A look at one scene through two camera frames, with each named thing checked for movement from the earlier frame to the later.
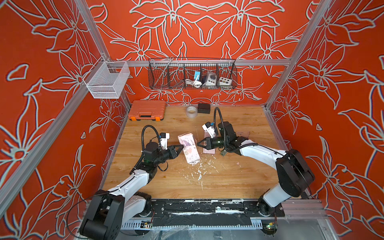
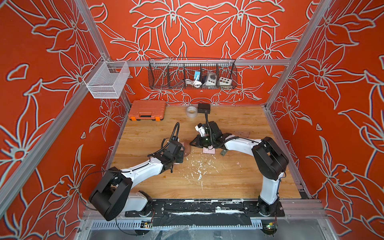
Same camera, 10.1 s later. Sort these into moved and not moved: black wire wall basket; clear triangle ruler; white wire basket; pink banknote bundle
Moved: pink banknote bundle
Not moved: black wire wall basket; clear triangle ruler; white wire basket
